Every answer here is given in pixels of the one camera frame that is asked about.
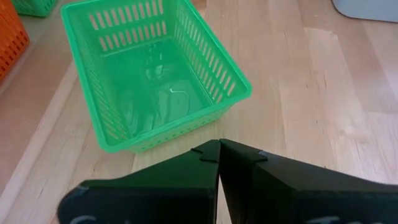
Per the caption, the pale grey plastic storage bin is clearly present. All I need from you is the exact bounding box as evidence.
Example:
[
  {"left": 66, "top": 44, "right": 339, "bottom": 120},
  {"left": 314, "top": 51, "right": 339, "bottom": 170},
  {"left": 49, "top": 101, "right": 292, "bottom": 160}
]
[{"left": 331, "top": 0, "right": 398, "bottom": 24}]

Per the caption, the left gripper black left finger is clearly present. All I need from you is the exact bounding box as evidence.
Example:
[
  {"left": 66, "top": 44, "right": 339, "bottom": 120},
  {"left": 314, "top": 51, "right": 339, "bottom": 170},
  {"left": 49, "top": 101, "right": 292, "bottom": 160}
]
[{"left": 57, "top": 139, "right": 221, "bottom": 224}]

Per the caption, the orange slotted plastic basket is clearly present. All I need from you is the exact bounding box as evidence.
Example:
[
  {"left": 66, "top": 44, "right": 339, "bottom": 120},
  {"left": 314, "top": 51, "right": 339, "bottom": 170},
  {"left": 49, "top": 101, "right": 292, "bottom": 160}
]
[{"left": 0, "top": 0, "right": 31, "bottom": 82}]

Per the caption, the green slotted plastic basket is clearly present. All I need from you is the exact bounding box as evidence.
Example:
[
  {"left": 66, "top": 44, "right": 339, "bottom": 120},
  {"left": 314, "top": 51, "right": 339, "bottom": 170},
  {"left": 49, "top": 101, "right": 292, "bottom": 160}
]
[
  {"left": 11, "top": 0, "right": 59, "bottom": 17},
  {"left": 60, "top": 0, "right": 253, "bottom": 154}
]

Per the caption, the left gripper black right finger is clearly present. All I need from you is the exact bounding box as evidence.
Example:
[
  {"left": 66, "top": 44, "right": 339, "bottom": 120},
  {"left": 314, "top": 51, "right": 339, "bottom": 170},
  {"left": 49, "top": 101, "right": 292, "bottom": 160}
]
[{"left": 219, "top": 139, "right": 398, "bottom": 224}]

